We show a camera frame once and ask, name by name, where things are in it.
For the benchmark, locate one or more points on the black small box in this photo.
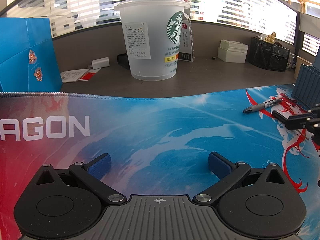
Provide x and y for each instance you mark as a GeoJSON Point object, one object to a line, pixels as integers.
{"type": "Point", "coordinates": [122, 60]}

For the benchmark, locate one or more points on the Starbucks translucent plastic cup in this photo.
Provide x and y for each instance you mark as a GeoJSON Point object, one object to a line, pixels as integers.
{"type": "Point", "coordinates": [152, 33]}

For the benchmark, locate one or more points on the white stacked boxes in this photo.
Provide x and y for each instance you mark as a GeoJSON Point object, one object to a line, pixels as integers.
{"type": "Point", "coordinates": [232, 51]}

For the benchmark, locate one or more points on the grey black marker pen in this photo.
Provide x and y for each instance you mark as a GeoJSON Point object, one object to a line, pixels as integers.
{"type": "Point", "coordinates": [261, 106]}

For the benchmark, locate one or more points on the white power adapter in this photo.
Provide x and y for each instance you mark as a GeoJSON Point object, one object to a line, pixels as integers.
{"type": "Point", "coordinates": [100, 63]}

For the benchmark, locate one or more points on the AGON printed desk mat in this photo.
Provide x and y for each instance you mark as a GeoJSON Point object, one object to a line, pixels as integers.
{"type": "Point", "coordinates": [157, 146]}

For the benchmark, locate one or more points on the blister pill pack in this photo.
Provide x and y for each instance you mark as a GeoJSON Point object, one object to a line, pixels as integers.
{"type": "Point", "coordinates": [271, 38]}

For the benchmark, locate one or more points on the acrylic sign holder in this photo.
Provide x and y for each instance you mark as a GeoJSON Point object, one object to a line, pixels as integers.
{"type": "Point", "coordinates": [186, 52]}

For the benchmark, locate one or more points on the black mesh desk organizer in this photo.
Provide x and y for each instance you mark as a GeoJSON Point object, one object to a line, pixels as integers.
{"type": "Point", "coordinates": [268, 56]}

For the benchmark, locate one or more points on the black handle screwdriver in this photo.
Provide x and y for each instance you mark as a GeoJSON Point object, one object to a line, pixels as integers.
{"type": "Point", "coordinates": [302, 133]}

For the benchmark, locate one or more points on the blue paper gift bag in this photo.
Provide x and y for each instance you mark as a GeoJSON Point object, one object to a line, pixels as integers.
{"type": "Point", "coordinates": [28, 60]}

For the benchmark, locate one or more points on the blue container storage box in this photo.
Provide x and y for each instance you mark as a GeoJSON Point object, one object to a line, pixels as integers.
{"type": "Point", "coordinates": [307, 86]}

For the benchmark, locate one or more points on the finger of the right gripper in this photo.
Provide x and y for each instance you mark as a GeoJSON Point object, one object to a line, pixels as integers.
{"type": "Point", "coordinates": [280, 117]}

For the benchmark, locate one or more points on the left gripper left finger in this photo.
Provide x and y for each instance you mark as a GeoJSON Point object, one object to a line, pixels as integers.
{"type": "Point", "coordinates": [90, 176]}

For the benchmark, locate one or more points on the white and red papers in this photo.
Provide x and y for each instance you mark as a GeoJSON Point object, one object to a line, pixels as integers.
{"type": "Point", "coordinates": [78, 75]}

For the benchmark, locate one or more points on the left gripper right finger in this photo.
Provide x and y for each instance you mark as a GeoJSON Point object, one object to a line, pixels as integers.
{"type": "Point", "coordinates": [231, 176]}

